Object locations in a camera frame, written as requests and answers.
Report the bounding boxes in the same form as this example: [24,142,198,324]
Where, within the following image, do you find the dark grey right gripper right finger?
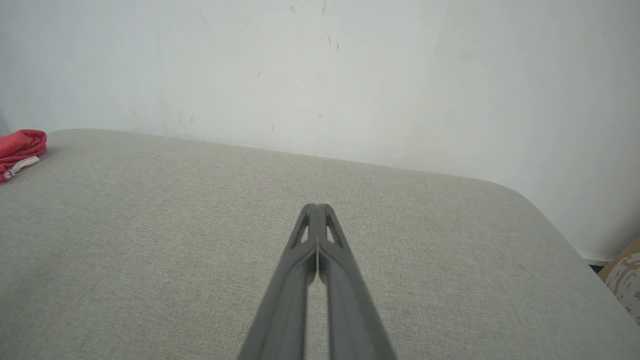
[317,203,398,360]

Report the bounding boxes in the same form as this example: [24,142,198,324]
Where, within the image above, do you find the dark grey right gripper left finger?
[237,203,319,360]

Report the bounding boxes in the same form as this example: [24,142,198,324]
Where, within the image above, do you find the red and white jersey shirt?
[0,129,48,183]

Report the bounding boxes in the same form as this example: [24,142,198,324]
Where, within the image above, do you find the grey fabric sofa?
[0,128,640,360]

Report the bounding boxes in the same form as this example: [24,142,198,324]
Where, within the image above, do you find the patterned cardboard box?
[598,235,640,326]

